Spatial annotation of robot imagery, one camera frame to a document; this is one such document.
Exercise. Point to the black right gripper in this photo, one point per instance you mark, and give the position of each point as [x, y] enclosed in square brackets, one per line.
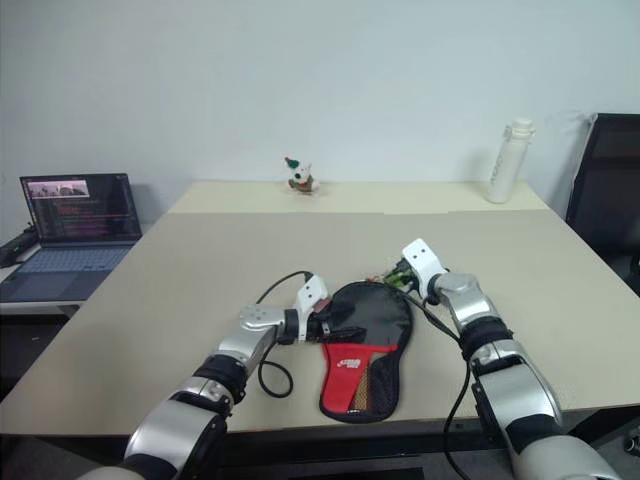
[411, 281]

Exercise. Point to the green zipper pull charm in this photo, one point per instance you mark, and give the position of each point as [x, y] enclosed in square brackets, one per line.
[395, 275]

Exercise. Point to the black and red paddle case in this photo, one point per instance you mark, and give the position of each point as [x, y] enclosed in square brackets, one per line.
[372, 320]

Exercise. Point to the black office chair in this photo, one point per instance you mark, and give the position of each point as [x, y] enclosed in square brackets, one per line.
[607, 200]

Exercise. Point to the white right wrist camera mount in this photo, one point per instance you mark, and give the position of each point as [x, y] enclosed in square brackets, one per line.
[420, 255]

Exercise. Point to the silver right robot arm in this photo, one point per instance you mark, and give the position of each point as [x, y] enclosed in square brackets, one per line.
[472, 302]

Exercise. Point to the open blue laptop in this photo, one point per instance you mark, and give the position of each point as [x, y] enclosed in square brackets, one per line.
[65, 262]

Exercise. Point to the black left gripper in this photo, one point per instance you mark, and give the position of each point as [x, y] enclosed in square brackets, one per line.
[316, 330]

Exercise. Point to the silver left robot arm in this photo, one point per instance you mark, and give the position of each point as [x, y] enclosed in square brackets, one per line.
[242, 350]

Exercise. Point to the white water bottle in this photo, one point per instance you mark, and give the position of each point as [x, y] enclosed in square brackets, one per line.
[507, 165]

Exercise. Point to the black handheld controller device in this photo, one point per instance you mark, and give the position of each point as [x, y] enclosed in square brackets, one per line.
[15, 247]

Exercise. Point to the small white plush toy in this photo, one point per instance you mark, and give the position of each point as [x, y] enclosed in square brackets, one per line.
[301, 177]

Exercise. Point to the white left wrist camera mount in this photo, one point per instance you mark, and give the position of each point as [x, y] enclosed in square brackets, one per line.
[312, 292]

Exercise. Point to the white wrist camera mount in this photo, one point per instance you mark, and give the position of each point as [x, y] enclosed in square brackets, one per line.
[312, 292]
[420, 255]

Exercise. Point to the white side table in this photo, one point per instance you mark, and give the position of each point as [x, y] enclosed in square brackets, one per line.
[45, 307]

